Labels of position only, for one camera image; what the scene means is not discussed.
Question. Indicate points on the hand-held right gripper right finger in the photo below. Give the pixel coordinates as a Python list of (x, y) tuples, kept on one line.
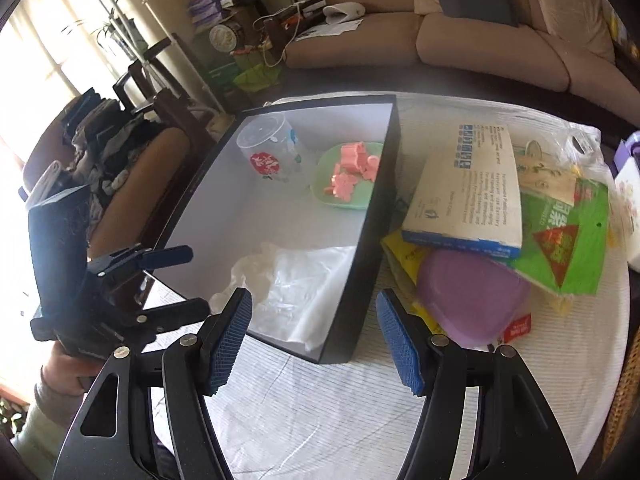
[(400, 345)]

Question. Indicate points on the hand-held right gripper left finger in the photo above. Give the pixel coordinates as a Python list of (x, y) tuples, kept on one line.
[(230, 345)]

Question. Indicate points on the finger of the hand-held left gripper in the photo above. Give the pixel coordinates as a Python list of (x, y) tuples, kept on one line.
[(175, 310), (167, 257)]

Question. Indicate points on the purple plastic tray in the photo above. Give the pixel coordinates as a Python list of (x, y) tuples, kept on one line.
[(470, 295)]

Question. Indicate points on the small red packet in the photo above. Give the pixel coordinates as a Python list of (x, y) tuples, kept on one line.
[(518, 330)]

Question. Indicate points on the white photo box tray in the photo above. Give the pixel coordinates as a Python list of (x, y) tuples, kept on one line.
[(372, 210)]

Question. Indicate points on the person's left forearm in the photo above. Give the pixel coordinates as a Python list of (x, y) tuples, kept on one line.
[(45, 417)]

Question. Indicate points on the white striped cloth desktop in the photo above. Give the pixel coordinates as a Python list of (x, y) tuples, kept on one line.
[(310, 410)]

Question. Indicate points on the person's left hand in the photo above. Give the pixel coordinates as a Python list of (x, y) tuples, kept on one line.
[(65, 371)]

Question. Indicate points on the brown cushioned wooden armchair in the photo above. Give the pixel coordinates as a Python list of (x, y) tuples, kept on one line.
[(145, 175)]

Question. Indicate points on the yellow packet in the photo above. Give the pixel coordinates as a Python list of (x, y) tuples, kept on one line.
[(400, 256)]

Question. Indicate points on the white plastic bag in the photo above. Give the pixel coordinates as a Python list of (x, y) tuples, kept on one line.
[(300, 290)]

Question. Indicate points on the pile of clothes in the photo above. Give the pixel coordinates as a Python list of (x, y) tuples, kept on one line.
[(100, 135)]

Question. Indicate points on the clear plastic cup red print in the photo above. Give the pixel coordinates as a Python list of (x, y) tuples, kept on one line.
[(270, 152)]

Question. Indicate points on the white and blue glove box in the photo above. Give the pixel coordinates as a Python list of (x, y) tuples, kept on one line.
[(465, 195)]

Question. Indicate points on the green dish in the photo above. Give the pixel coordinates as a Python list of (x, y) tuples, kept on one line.
[(320, 175)]

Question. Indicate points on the pile of pink pieces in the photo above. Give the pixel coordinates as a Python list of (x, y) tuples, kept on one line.
[(350, 170)]

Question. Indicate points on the dark wooden chair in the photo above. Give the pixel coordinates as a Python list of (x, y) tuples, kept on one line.
[(135, 77)]

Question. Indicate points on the green bag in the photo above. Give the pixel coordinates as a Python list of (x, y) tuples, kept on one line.
[(257, 77)]

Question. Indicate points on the white metal coat rack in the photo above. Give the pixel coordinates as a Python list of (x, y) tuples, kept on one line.
[(150, 55)]

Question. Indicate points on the green packet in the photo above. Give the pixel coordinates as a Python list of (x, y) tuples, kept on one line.
[(575, 240)]

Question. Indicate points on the beige floral card box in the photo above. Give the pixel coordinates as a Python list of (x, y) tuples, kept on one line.
[(545, 175)]

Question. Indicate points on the round tin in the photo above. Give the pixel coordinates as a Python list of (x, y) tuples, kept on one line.
[(222, 37)]

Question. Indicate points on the green houseplant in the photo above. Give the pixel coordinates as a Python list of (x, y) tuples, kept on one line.
[(107, 27)]

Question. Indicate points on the stack of purple tissue packs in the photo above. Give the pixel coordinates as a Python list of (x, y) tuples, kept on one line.
[(207, 7)]

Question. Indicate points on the white floral bag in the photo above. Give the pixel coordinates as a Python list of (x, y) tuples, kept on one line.
[(629, 200)]

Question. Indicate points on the clear plastic bag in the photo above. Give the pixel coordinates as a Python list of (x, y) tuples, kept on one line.
[(582, 142)]

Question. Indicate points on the white papers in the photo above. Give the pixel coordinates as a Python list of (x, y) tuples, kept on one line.
[(325, 30)]

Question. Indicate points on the purple bag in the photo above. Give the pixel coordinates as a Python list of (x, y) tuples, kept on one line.
[(631, 150)]

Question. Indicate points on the white device on sofa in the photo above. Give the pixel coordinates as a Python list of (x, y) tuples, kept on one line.
[(345, 11)]

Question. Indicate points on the brown sofa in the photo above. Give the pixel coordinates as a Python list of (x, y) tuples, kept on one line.
[(475, 45)]

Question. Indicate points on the grey cushion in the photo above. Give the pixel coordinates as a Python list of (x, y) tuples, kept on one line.
[(480, 0)]

